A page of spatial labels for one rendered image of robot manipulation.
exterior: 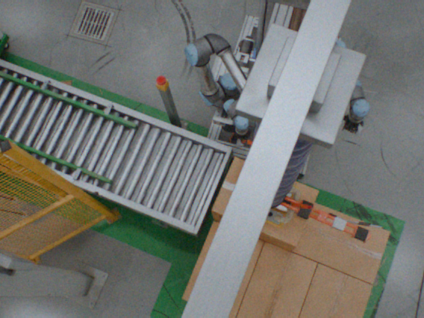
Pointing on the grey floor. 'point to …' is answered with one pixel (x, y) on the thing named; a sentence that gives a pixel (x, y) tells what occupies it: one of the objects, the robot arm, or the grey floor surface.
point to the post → (169, 104)
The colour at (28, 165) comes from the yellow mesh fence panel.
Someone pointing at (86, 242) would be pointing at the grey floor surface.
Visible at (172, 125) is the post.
